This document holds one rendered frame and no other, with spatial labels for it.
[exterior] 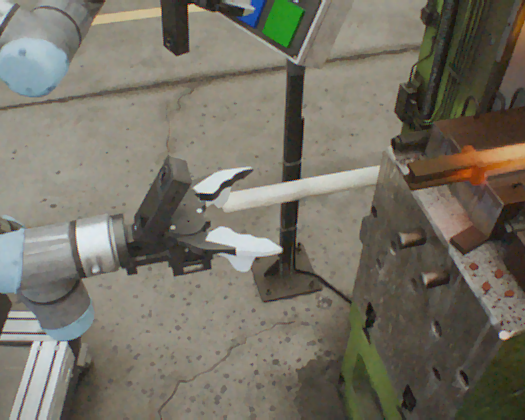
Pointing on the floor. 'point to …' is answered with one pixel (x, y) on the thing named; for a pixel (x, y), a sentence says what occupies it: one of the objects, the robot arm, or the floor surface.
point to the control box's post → (291, 153)
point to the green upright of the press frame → (477, 59)
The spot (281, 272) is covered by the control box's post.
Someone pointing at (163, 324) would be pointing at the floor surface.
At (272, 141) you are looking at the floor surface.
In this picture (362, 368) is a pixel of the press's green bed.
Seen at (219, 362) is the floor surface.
